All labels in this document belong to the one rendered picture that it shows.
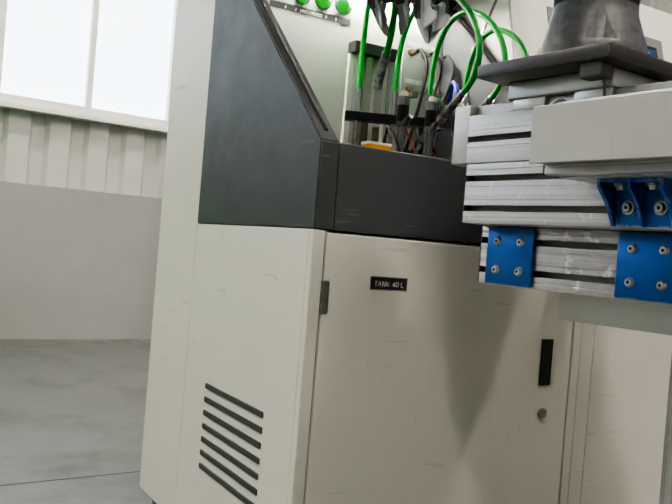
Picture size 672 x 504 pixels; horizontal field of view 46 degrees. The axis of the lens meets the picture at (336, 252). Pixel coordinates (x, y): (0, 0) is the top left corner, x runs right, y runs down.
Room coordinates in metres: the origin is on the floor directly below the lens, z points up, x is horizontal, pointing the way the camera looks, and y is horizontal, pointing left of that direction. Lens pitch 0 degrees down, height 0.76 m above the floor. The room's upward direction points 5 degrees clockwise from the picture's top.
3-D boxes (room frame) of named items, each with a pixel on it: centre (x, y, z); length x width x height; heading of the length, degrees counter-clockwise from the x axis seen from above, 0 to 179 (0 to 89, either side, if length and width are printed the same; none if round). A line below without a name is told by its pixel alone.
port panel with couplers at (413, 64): (2.17, -0.20, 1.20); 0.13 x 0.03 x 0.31; 121
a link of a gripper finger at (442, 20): (1.73, -0.18, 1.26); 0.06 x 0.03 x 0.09; 31
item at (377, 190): (1.61, -0.25, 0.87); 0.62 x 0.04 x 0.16; 121
